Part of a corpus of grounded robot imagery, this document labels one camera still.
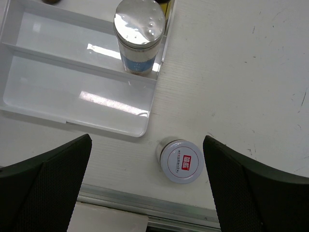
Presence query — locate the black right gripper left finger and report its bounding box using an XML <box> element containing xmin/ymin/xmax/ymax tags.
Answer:
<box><xmin>0</xmin><ymin>134</ymin><xmax>92</xmax><ymax>232</ymax></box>

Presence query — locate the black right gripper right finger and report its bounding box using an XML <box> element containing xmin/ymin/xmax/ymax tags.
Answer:
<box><xmin>203</xmin><ymin>135</ymin><xmax>309</xmax><ymax>232</ymax></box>

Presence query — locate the tall silver-lid jar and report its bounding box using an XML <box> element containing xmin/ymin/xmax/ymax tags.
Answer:
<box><xmin>113</xmin><ymin>0</ymin><xmax>166</xmax><ymax>75</ymax></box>

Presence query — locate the brown sauce bottle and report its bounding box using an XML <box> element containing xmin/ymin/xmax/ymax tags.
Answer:
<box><xmin>42</xmin><ymin>0</ymin><xmax>61</xmax><ymax>5</ymax></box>
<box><xmin>155</xmin><ymin>0</ymin><xmax>174</xmax><ymax>27</ymax></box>

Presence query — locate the right short white-lid jar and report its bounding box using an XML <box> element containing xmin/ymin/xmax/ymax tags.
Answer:
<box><xmin>155</xmin><ymin>137</ymin><xmax>205</xmax><ymax>184</ymax></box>

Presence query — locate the white tiered organizer tray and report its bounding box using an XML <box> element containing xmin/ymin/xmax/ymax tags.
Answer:
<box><xmin>0</xmin><ymin>0</ymin><xmax>176</xmax><ymax>137</ymax></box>

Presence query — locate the aluminium front rail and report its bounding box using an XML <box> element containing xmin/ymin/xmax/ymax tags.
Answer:
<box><xmin>78</xmin><ymin>184</ymin><xmax>221</xmax><ymax>232</ymax></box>

